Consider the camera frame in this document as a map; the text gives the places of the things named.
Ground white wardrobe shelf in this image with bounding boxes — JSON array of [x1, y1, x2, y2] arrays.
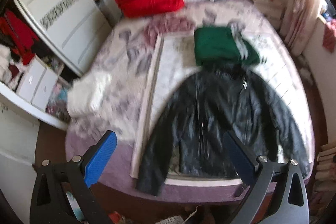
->
[[1, 83, 68, 131]]

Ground white bedside table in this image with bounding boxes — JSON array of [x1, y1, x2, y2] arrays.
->
[[251, 0, 284, 30]]

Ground green folded garment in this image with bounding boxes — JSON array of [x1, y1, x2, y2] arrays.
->
[[194, 26, 263, 66]]

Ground black leather jacket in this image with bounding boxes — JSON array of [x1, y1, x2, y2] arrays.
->
[[136, 64, 310, 196]]

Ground white folded garment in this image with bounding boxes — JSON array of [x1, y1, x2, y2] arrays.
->
[[67, 71, 112, 118]]

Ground white sliding wardrobe door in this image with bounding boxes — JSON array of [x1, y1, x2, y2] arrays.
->
[[13, 0, 112, 76]]

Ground pink floral curtain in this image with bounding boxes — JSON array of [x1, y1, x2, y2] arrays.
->
[[280, 0, 321, 56]]

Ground red clothes in wardrobe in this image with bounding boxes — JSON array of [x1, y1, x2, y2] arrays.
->
[[1, 9, 39, 65]]

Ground stacked pink towels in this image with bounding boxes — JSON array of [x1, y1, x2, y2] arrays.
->
[[312, 141, 335, 215]]

